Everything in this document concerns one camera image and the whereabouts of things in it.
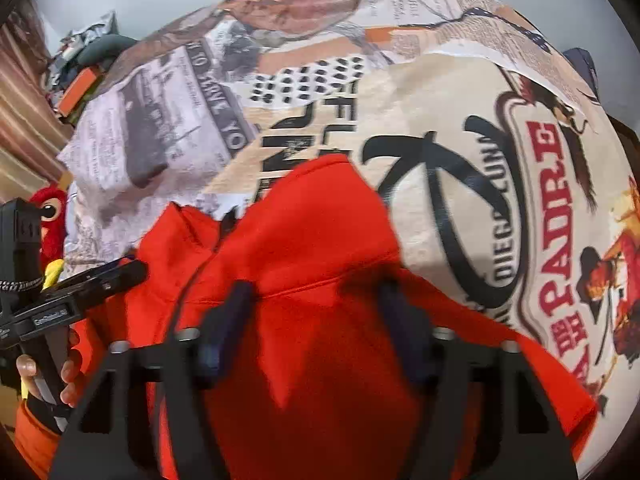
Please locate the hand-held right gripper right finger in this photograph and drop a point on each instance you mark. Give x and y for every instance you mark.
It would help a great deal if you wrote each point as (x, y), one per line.
(405, 330)

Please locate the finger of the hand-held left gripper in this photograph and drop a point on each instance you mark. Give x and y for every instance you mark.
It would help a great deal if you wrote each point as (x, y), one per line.
(110, 277)

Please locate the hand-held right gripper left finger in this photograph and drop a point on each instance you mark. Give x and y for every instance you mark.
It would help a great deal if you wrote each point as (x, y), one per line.
(220, 330)

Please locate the red jacket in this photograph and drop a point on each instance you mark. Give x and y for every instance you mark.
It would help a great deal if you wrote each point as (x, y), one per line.
(310, 240)

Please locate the person's left hand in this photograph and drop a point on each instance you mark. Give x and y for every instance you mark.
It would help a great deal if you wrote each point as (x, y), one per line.
(70, 370)

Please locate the red plush toy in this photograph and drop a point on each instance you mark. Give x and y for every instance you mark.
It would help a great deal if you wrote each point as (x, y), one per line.
(50, 225)

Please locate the yellow cloth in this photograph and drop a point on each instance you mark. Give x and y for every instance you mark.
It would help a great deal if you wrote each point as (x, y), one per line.
(51, 275)

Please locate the striped brown curtain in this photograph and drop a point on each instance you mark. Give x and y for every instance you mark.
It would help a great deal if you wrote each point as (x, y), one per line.
(25, 125)

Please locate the grey newspaper print quilt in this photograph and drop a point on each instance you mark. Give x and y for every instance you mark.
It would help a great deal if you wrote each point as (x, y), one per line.
(150, 125)

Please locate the orange box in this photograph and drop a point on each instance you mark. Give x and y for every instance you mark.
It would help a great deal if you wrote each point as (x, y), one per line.
(80, 90)

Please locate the printed bed sheet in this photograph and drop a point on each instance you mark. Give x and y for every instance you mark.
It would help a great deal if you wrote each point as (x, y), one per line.
(450, 135)

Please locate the pile of clutter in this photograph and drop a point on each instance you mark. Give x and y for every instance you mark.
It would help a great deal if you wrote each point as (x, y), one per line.
(80, 42)

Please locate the dark grey neck pillow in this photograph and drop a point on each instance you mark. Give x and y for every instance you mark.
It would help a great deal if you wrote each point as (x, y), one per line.
(110, 50)

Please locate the dark blue bag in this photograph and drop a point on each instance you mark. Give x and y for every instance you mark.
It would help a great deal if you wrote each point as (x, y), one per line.
(582, 67)

